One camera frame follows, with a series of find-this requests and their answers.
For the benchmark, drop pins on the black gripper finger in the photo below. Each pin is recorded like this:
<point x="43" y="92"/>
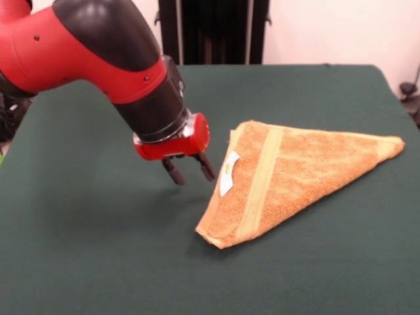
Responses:
<point x="174" y="172"/>
<point x="205" y="167"/>

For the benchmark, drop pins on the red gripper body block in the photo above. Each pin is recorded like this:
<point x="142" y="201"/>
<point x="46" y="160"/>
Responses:
<point x="170" y="149"/>

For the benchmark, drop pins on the tan terry towel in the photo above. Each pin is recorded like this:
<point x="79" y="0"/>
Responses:
<point x="295" y="170"/>

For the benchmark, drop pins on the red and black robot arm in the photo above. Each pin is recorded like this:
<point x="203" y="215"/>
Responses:
<point x="82" y="49"/>

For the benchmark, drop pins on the dark green table cloth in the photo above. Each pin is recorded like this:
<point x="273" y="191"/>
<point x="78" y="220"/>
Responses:
<point x="98" y="246"/>

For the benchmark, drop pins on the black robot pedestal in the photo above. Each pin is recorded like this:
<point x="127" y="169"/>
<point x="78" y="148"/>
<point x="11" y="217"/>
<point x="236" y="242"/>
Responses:
<point x="213" y="33"/>

